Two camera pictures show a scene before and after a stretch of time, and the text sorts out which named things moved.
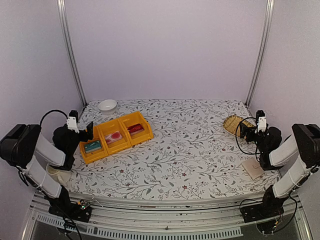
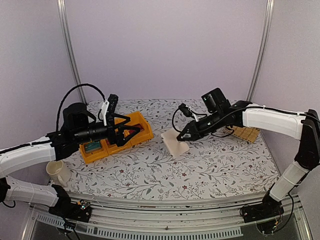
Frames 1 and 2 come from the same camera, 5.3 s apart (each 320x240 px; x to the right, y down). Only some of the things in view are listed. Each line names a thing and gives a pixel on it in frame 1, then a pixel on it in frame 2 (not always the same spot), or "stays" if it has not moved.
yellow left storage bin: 94,149 stays
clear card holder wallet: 253,167 to 175,147
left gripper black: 85,137 to 119,138
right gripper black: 244,132 to 193,129
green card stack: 92,146 stays
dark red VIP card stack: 135,128 stays
